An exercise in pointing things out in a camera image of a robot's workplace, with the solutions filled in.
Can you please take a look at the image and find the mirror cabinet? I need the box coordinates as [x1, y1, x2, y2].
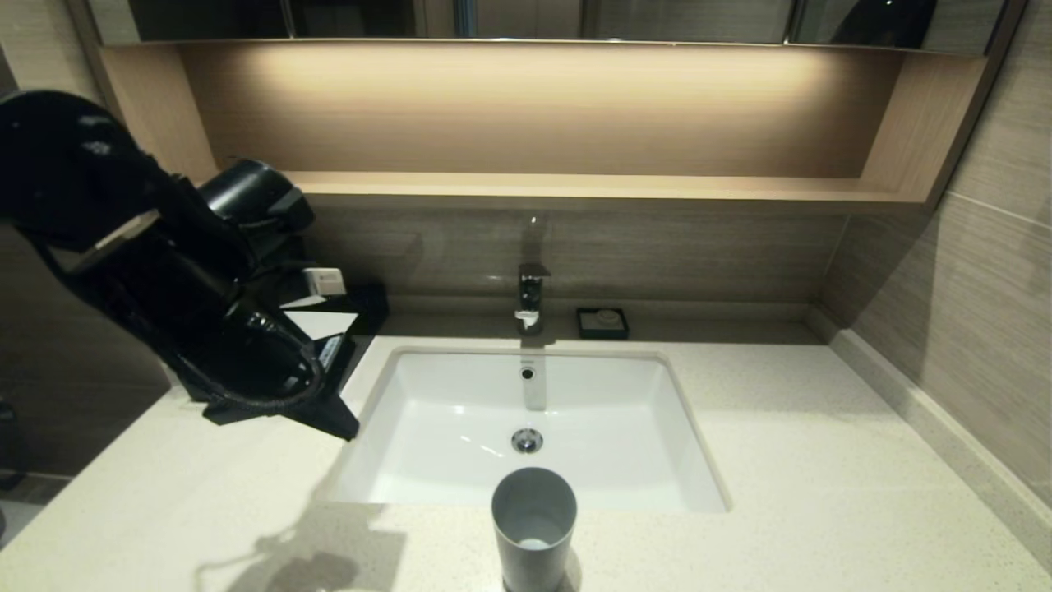
[86, 0, 1008, 54]

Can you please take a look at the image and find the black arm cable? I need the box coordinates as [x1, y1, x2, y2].
[214, 325, 325, 412]

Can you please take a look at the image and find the wooden wall shelf niche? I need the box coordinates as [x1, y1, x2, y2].
[70, 41, 1028, 215]

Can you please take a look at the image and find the beige stone backsplash strip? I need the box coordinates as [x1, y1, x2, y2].
[810, 304, 1052, 568]

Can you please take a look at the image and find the black soap dish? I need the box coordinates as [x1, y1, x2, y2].
[575, 307, 630, 340]

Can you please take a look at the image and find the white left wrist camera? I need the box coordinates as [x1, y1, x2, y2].
[304, 267, 347, 298]

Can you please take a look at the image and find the chrome sink faucet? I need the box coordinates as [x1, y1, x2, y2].
[514, 263, 551, 336]

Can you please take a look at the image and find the grey tumbler cup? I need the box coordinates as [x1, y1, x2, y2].
[491, 467, 579, 592]

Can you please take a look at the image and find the white ceramic sink basin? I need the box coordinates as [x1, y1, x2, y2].
[321, 345, 731, 515]

